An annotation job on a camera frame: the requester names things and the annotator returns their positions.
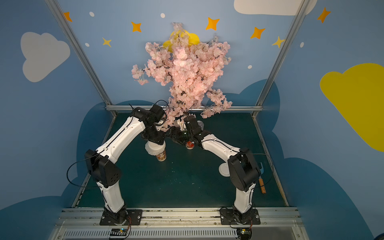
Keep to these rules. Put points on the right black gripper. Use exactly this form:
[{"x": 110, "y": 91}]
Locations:
[{"x": 178, "y": 136}]

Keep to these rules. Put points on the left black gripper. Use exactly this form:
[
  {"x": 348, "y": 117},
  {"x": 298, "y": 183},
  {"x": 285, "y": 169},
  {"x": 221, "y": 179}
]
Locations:
[{"x": 154, "y": 137}]

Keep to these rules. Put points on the red paper cup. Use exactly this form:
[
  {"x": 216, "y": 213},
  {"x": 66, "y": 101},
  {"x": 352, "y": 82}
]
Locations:
[
  {"x": 190, "y": 145},
  {"x": 162, "y": 156}
]

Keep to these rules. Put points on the white cup lid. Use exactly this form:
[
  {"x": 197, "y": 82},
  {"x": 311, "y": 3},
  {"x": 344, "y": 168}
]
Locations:
[
  {"x": 154, "y": 149},
  {"x": 224, "y": 170}
]

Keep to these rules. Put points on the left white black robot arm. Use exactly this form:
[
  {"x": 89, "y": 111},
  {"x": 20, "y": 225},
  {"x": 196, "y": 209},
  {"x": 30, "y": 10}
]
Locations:
[{"x": 101, "y": 163}]

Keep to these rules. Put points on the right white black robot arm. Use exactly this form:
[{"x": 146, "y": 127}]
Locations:
[{"x": 239, "y": 164}]

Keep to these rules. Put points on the pink cherry blossom tree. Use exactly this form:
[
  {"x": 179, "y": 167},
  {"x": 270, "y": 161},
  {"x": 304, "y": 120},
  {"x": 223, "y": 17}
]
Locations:
[{"x": 191, "y": 69}]

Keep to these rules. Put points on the left circuit board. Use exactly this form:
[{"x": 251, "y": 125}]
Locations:
[{"x": 118, "y": 234}]

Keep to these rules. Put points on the circuit board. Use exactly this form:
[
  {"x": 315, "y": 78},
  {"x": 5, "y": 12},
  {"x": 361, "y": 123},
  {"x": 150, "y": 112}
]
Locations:
[
  {"x": 118, "y": 234},
  {"x": 244, "y": 234}
]

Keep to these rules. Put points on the right circuit board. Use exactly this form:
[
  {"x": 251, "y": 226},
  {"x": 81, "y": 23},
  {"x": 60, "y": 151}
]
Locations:
[{"x": 244, "y": 234}]

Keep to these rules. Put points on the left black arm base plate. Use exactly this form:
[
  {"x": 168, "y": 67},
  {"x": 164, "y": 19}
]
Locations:
[{"x": 122, "y": 218}]

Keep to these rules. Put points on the blue fork wooden handle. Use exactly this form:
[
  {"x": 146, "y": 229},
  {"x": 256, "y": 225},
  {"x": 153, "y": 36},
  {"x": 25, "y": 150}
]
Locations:
[{"x": 261, "y": 181}]

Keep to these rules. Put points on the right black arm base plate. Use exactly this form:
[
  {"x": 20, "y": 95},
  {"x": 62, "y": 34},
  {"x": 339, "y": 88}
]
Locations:
[{"x": 235, "y": 217}]

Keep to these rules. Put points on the aluminium front rail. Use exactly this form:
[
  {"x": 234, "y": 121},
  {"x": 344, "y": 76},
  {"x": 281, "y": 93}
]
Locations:
[{"x": 180, "y": 224}]

